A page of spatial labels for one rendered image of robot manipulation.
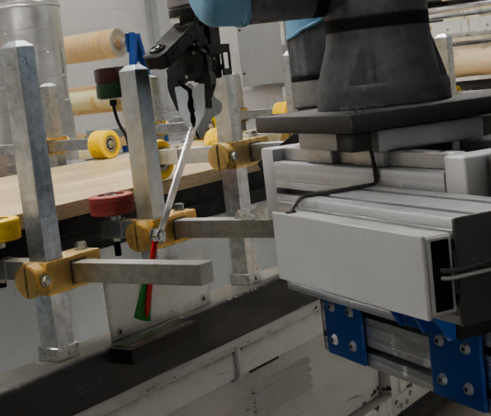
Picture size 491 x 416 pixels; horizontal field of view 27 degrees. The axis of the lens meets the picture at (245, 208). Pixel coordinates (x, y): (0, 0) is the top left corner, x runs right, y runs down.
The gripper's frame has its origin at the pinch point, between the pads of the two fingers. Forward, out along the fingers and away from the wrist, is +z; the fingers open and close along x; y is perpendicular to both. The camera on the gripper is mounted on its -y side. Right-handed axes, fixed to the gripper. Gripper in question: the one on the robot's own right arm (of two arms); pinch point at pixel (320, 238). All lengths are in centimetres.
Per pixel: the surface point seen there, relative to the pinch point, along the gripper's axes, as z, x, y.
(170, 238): -0.5, -2.9, -27.5
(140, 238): -1.7, -8.6, -29.0
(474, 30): -33, 250, -74
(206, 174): -6, 37, -49
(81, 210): -5.3, -1.1, -48.8
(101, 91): -26.2, -7.0, -35.0
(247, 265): 8.9, 19.5, -28.2
